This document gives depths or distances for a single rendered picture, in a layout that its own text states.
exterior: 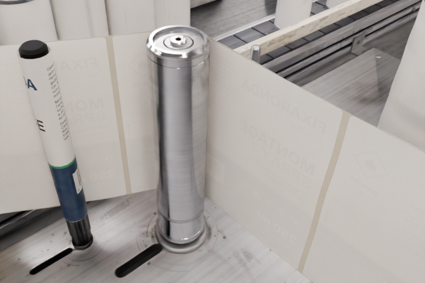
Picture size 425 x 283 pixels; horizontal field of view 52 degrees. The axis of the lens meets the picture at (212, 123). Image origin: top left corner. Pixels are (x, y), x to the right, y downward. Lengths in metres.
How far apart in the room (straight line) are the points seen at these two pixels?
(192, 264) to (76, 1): 0.25
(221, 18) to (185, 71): 0.57
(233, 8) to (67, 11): 0.49
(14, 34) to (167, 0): 0.16
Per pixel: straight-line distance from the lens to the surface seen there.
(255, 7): 0.87
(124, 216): 0.41
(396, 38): 0.84
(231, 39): 0.65
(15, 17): 0.41
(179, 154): 0.30
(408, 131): 0.40
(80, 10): 0.43
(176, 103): 0.27
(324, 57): 0.72
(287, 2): 0.66
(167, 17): 0.49
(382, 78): 0.62
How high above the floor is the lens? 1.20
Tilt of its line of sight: 40 degrees down
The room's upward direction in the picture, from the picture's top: 3 degrees clockwise
